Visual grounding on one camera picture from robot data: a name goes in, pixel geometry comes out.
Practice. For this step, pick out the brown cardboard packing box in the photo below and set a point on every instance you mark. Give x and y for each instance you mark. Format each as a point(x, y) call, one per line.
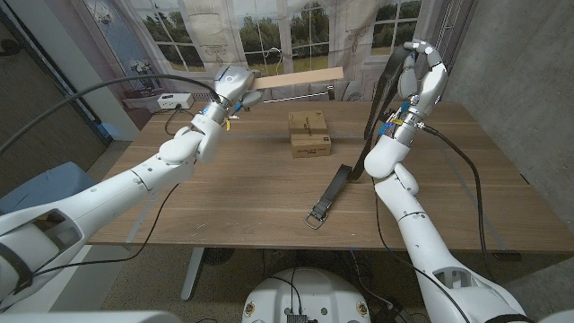
point(309, 130)

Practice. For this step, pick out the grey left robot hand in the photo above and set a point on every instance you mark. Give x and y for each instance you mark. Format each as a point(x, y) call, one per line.
point(235, 83)

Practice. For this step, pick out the white table leg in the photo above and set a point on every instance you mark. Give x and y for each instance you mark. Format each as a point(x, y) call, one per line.
point(193, 273)

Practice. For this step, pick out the black leather belt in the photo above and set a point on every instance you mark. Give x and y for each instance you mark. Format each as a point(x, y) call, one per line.
point(383, 94)

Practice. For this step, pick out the printed window backdrop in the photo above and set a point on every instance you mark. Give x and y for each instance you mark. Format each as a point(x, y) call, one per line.
point(309, 36)

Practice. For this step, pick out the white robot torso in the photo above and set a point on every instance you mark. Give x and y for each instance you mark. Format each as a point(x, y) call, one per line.
point(307, 296)

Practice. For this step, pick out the blue-grey chair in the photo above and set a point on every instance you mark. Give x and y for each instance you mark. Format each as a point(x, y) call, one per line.
point(45, 184)

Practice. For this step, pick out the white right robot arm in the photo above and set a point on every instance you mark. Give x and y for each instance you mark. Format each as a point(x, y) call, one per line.
point(421, 233)

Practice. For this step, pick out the black power adapter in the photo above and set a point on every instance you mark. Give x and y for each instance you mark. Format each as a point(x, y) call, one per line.
point(391, 315)

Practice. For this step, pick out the black round floor fan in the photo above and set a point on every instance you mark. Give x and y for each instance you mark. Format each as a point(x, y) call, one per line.
point(220, 255)

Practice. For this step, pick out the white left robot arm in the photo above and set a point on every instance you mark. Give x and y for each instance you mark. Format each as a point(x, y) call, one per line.
point(103, 202)

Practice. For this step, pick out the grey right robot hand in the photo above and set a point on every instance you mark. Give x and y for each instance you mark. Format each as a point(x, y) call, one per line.
point(432, 81)

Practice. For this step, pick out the white power strip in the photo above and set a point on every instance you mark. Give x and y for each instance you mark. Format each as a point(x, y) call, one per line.
point(176, 101)

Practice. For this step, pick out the wooden hanger with metal clips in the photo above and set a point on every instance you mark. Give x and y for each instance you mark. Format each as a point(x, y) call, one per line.
point(300, 78)

